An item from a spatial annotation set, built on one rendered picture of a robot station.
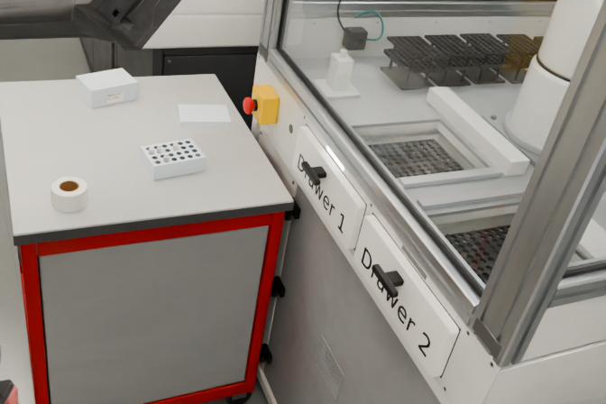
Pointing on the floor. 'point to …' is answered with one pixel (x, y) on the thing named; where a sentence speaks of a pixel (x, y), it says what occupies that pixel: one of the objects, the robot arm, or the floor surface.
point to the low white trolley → (140, 245)
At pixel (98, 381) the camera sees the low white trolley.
